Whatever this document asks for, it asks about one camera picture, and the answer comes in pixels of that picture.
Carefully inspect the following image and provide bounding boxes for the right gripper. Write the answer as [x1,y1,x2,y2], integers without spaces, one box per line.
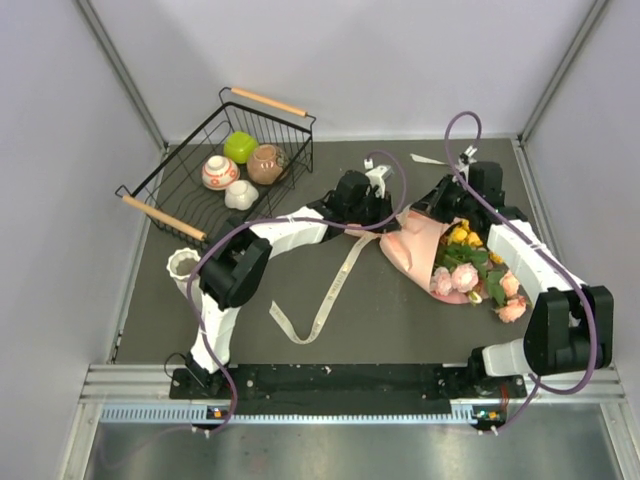
[409,174,477,225]

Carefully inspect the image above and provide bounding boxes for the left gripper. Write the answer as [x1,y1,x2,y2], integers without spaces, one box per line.
[346,188,401,234]

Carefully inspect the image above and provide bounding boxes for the beige ribbon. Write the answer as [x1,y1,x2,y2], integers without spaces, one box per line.
[269,225,377,345]

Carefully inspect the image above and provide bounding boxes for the pink wrapping paper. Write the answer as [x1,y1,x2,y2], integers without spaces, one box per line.
[346,208,471,305]

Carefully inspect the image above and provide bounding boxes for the yellow flower bunch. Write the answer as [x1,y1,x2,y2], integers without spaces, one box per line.
[443,219,504,265]

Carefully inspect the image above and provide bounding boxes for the pink flower bunch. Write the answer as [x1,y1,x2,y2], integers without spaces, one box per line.
[429,244,530,323]

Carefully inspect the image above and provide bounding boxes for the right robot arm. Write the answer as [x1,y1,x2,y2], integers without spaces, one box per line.
[411,158,614,396]

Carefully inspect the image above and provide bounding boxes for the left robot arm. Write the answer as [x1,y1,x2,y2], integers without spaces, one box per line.
[167,165,399,397]

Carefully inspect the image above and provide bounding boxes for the white ribbed ceramic vase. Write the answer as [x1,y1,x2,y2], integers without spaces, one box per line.
[166,248,200,288]

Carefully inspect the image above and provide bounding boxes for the brown ceramic cup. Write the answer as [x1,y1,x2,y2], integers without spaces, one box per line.
[247,144,289,185]

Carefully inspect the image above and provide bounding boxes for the white flower-shaped cup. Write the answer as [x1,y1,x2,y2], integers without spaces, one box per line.
[224,180,259,211]

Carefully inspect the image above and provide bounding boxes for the green plastic cup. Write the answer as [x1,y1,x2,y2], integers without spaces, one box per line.
[223,131,259,165]

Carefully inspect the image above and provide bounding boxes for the white red-patterned bowl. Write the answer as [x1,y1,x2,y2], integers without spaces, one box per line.
[201,155,240,191]

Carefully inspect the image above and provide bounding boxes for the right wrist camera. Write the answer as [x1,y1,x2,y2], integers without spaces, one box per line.
[456,145,478,179]

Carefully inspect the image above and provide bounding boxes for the black wire basket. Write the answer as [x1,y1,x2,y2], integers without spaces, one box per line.
[115,87,316,248]

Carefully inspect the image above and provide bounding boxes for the slotted cable duct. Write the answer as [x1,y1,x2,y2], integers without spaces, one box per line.
[99,399,506,426]

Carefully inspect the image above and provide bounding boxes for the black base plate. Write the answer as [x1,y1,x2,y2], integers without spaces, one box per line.
[169,364,526,416]

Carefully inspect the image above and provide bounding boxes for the right frame post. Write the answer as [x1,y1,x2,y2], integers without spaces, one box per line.
[517,0,611,148]

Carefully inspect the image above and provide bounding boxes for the frame post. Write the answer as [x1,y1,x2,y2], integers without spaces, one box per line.
[517,0,611,148]
[73,0,167,151]

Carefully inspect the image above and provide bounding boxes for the left frame post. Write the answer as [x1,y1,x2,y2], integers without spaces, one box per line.
[73,0,167,151]

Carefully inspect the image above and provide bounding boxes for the aluminium front rail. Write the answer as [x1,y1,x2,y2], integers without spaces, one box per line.
[80,365,626,404]

